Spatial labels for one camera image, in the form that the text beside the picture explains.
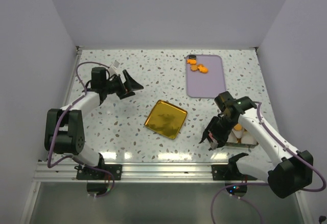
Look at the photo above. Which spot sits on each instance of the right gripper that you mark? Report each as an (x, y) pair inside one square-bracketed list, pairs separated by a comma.
[(220, 138)]

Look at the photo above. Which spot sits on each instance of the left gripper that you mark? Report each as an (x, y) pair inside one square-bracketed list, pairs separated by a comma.
[(130, 84)]

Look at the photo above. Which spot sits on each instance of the green cookie tin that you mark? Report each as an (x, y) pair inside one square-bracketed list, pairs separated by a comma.
[(233, 141)]

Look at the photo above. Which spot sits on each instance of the metal tongs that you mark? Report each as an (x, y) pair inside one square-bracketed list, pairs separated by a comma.
[(213, 145)]

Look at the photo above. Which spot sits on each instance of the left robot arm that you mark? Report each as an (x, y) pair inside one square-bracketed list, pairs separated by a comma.
[(64, 130)]

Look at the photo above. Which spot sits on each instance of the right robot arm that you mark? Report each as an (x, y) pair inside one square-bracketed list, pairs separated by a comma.
[(291, 169)]

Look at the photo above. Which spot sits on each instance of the white paper cup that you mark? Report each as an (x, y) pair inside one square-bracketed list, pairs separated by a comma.
[(238, 133), (248, 139)]

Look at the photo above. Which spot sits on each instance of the gold tin lid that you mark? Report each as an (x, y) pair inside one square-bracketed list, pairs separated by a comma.
[(166, 119)]

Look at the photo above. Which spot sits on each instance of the purple tray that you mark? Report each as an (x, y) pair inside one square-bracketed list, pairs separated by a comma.
[(205, 85)]

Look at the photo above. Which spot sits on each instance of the orange star cookie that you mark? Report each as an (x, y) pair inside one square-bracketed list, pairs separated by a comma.
[(202, 68)]

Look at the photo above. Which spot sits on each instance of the orange flower cookie lower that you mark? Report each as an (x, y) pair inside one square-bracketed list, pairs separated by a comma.
[(194, 67)]

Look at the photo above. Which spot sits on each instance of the orange flower cookie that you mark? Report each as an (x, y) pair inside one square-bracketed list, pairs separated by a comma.
[(191, 61), (194, 67)]

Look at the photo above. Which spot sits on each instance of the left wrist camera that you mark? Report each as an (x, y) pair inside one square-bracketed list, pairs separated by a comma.
[(114, 68)]

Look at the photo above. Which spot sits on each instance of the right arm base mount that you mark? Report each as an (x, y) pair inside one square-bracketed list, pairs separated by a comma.
[(230, 171)]

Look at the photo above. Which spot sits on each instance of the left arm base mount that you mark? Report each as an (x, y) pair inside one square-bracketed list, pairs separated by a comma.
[(109, 171)]

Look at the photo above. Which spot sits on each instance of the aluminium front rail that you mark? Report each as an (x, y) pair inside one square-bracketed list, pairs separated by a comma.
[(143, 173)]

